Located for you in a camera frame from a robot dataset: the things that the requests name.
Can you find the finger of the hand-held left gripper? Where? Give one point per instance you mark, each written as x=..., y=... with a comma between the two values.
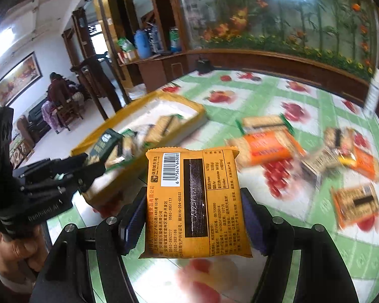
x=66, y=164
x=57, y=185

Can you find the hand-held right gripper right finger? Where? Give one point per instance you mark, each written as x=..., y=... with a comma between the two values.
x=255, y=224

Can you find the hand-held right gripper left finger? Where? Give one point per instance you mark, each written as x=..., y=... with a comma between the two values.
x=134, y=227

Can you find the dark green label cracker packet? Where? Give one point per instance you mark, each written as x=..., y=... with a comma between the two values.
x=110, y=146

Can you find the orange printed snack packet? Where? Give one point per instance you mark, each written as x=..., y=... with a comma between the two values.
x=192, y=202

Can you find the large orange cracker packet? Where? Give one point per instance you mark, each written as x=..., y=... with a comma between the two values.
x=262, y=151

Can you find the orange-edged cracker packet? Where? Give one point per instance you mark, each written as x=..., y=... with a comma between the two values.
x=355, y=205

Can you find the yellow white cardboard tray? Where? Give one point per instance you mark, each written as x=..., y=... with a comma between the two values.
x=173, y=109

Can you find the person's left hand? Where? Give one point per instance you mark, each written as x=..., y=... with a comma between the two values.
x=19, y=252

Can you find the dark sofa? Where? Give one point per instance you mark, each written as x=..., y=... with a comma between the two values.
x=31, y=121

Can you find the green fruit print tablecloth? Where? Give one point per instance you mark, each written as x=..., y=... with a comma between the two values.
x=303, y=258

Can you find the dark wooden chair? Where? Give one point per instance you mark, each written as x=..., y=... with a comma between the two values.
x=91, y=80

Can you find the small packet cluster right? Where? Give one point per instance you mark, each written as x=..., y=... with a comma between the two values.
x=322, y=164

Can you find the white plastic bucket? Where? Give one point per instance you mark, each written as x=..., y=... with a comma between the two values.
x=136, y=92

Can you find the green-edged square cracker packet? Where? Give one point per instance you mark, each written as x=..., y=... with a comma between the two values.
x=262, y=123

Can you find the small cracker packet black strip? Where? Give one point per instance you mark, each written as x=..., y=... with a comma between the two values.
x=334, y=139

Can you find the small orange snack packet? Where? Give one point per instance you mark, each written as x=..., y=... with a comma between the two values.
x=364, y=162

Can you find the green plastic bag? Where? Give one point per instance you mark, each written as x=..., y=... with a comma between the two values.
x=126, y=45

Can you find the blue thermos jug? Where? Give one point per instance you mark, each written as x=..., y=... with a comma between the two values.
x=142, y=44

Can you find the clear water bottle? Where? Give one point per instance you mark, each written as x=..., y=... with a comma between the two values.
x=155, y=39

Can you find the wooden display cabinet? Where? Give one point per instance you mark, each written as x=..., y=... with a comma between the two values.
x=271, y=67

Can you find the green plastic bottle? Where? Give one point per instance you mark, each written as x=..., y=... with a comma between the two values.
x=175, y=39

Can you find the small black container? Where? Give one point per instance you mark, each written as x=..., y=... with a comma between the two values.
x=203, y=64

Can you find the white spray bottle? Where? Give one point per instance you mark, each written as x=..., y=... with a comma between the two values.
x=374, y=94

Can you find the glass flower display panel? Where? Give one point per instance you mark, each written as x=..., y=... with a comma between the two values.
x=287, y=12

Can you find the framed wall painting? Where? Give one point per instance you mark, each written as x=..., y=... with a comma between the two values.
x=15, y=80

